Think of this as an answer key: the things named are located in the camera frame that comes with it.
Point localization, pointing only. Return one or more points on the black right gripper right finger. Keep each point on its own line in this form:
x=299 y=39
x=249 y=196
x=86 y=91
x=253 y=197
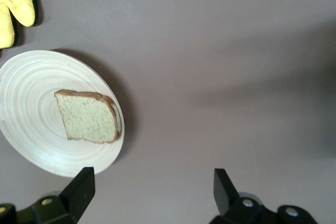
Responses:
x=225 y=197

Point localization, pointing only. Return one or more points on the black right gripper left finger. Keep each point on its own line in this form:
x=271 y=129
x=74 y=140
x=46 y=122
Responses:
x=73 y=197

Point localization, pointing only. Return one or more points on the slice of brown-crust bread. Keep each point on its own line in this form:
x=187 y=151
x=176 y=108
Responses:
x=86 y=119

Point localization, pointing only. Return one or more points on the round pale wooden plate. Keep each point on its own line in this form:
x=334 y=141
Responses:
x=31 y=103

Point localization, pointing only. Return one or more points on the brown table mat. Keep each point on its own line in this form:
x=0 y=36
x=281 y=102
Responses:
x=210 y=51

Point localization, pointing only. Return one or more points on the yellow quilted oven mitt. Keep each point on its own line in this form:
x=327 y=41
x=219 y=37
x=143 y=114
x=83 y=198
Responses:
x=21 y=3

